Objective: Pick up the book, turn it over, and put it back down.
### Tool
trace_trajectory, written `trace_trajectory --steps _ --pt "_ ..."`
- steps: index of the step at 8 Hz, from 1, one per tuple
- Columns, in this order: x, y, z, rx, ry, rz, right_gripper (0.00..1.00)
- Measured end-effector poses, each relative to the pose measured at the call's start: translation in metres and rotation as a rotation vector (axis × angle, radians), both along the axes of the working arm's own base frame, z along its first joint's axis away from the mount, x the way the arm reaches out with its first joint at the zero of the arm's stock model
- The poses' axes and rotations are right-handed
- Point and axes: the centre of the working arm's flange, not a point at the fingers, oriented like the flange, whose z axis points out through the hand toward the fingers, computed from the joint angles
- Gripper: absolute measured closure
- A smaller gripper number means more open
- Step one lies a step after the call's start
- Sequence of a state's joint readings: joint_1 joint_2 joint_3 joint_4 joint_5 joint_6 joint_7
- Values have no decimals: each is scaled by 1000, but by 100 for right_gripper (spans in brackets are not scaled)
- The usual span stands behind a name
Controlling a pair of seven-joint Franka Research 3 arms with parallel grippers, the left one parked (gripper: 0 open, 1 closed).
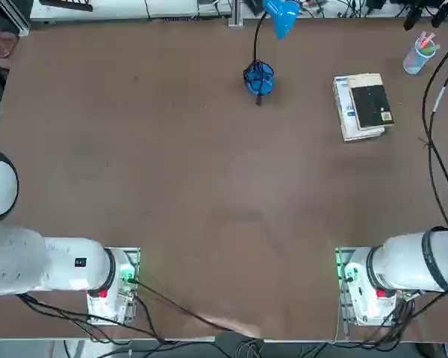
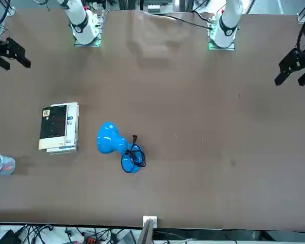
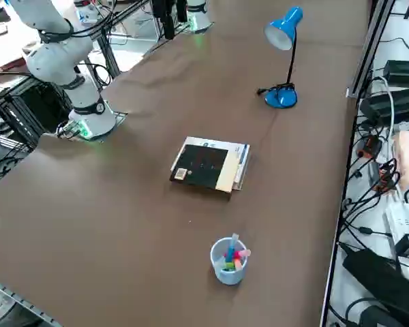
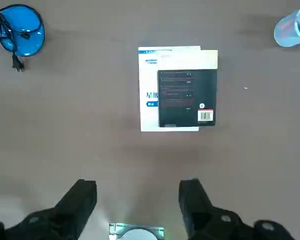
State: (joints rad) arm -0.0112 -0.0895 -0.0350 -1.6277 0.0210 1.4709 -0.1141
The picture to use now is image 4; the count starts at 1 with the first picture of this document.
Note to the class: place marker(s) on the white book with blue print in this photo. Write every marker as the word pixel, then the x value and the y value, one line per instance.
pixel 147 80

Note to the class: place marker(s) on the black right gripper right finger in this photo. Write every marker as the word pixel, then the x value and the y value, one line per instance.
pixel 202 220

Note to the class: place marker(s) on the translucent blue pen cup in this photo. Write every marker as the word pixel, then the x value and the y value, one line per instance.
pixel 287 32

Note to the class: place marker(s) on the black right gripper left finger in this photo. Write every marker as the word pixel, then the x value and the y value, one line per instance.
pixel 65 215

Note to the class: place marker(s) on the black and cream paperback book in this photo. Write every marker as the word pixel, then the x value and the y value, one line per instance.
pixel 185 100

